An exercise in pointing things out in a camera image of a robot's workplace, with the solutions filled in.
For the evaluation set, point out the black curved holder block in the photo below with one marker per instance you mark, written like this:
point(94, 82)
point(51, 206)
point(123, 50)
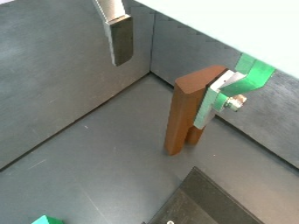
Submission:
point(200, 202)

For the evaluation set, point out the green taped gripper right finger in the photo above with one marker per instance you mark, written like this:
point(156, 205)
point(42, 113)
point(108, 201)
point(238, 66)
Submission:
point(248, 77)

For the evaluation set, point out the brown square-circle peg object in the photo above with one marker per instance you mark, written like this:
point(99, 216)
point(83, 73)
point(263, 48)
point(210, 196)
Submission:
point(190, 89)

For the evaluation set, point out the green shape sorting board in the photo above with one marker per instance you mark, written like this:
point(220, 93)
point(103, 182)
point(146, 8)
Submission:
point(47, 220)

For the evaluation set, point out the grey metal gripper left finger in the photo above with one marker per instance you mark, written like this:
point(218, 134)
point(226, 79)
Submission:
point(119, 29)

